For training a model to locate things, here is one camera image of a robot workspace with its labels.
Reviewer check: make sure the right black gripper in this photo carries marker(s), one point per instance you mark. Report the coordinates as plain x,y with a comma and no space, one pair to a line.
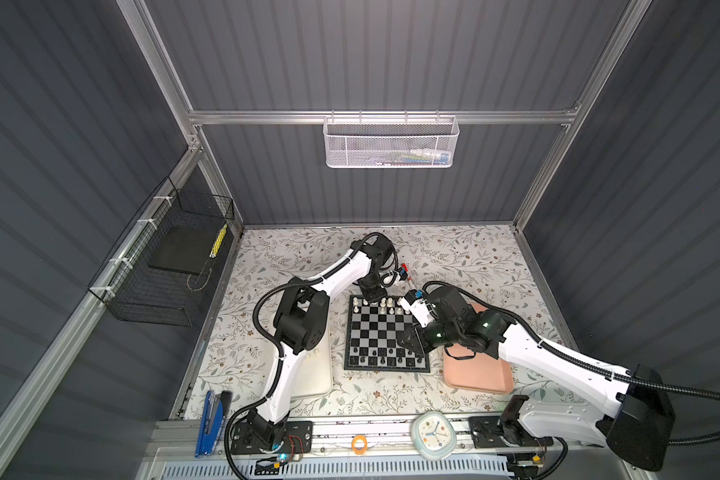
414,336

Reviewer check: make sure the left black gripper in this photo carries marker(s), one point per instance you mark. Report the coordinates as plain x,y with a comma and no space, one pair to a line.
375,296

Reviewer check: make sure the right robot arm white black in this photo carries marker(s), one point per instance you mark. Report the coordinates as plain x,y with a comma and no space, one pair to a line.
628,411

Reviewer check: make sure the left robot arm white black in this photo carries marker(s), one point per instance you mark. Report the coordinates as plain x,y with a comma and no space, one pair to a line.
294,318

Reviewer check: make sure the white chess pieces on board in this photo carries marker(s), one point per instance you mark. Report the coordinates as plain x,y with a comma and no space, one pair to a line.
389,306

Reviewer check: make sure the black white chess board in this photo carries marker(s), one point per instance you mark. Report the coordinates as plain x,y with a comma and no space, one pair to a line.
376,331

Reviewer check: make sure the black chess pieces on board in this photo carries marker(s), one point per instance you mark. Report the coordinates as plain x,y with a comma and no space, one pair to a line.
376,358

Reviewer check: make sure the pink plastic tray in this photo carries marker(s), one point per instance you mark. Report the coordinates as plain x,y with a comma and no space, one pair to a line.
465,369

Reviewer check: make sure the mint green alarm clock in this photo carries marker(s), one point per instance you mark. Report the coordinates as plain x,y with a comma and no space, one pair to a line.
433,436

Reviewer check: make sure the white plastic tray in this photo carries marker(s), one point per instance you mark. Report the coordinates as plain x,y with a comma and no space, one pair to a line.
314,376

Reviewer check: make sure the yellow brush in basket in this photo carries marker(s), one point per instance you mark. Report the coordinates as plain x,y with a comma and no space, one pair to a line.
218,241

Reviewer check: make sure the blue clamp tool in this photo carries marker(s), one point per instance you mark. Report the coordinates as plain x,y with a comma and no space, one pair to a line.
215,412

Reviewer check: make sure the white wire basket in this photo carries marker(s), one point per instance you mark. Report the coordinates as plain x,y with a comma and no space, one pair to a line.
400,142

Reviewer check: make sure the black wire basket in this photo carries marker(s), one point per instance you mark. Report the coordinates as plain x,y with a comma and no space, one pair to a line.
163,274

